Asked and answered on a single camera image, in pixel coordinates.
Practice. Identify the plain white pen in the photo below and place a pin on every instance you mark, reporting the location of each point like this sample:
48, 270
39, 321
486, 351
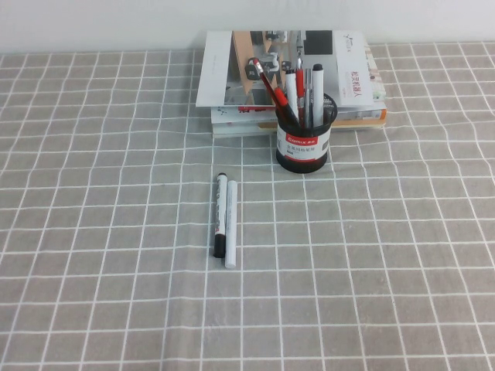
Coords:
231, 232

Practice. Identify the black mesh pen holder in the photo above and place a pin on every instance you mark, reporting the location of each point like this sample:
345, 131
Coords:
305, 162

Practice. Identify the grey ballpoint pen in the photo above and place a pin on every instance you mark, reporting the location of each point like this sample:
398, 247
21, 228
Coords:
308, 96

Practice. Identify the red ballpoint pen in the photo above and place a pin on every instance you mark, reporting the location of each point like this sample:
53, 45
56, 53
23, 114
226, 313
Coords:
300, 85

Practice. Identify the black white printed marker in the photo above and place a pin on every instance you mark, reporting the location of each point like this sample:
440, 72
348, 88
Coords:
219, 216

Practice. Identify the thin white book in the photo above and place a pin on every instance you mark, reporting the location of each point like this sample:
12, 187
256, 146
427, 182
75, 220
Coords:
239, 132

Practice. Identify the white marker black cap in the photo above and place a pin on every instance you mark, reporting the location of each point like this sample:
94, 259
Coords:
291, 87
318, 92

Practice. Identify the white robot brochure magazine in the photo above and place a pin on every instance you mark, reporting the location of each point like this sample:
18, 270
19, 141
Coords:
216, 69

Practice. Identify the tan cover book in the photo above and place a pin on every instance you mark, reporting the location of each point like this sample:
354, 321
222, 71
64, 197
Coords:
359, 124

